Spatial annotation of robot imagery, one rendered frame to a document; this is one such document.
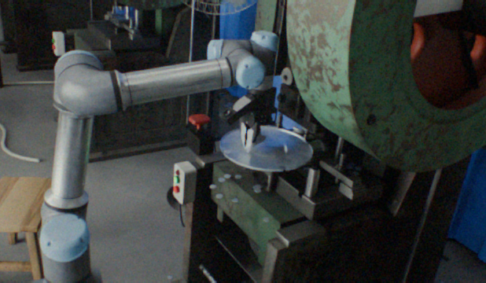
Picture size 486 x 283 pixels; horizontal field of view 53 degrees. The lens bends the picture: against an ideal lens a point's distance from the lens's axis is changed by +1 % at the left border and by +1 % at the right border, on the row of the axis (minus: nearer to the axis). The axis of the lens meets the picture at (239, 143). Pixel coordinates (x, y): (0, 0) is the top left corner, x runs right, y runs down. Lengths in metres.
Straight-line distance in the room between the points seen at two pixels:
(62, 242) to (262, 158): 0.60
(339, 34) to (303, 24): 0.10
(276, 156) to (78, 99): 0.62
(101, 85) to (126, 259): 1.28
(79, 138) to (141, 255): 1.08
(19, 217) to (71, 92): 0.95
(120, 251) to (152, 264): 0.17
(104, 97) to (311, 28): 0.48
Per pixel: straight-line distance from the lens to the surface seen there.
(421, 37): 1.18
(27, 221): 1.99
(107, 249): 2.34
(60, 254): 1.31
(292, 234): 1.40
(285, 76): 1.52
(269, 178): 1.54
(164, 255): 2.29
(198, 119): 1.74
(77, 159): 1.34
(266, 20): 1.54
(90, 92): 1.13
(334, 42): 0.92
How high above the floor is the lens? 1.46
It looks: 26 degrees down
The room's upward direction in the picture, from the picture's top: 6 degrees clockwise
